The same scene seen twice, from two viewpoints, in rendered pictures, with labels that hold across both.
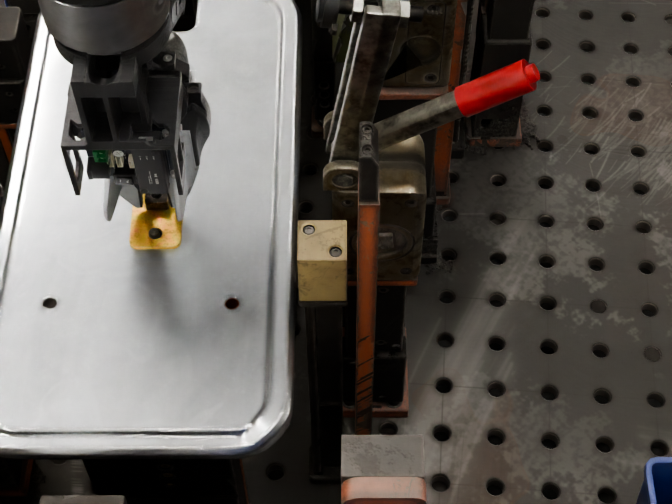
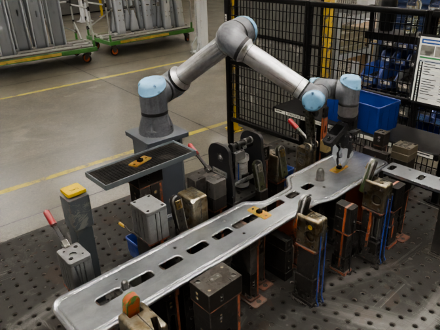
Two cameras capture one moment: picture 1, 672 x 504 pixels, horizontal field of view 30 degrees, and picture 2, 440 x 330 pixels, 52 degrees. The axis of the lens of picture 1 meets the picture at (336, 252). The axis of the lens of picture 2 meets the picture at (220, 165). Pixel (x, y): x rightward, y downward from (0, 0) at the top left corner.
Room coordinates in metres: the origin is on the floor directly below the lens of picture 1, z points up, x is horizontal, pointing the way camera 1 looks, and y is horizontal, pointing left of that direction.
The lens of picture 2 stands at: (2.00, 1.01, 1.83)
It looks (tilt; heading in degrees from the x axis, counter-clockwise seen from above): 26 degrees down; 228
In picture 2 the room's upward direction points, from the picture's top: 2 degrees counter-clockwise
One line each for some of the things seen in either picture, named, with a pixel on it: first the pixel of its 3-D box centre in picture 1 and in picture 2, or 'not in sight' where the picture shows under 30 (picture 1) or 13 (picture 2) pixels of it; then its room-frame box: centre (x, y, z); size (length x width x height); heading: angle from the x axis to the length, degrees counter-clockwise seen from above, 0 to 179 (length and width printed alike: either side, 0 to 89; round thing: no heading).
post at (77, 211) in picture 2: not in sight; (85, 251); (1.51, -0.21, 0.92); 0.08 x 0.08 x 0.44; 89
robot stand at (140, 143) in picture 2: not in sight; (160, 171); (0.96, -0.54, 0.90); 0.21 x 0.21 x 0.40; 85
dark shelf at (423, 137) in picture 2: not in sight; (356, 124); (0.12, -0.06, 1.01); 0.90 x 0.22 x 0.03; 89
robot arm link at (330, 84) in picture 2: not in sight; (321, 89); (0.59, 0.05, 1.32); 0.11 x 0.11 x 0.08; 23
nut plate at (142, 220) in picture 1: (157, 198); (338, 167); (0.56, 0.13, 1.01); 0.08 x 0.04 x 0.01; 0
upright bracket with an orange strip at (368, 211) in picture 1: (364, 353); (321, 160); (0.46, -0.02, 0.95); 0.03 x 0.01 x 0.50; 179
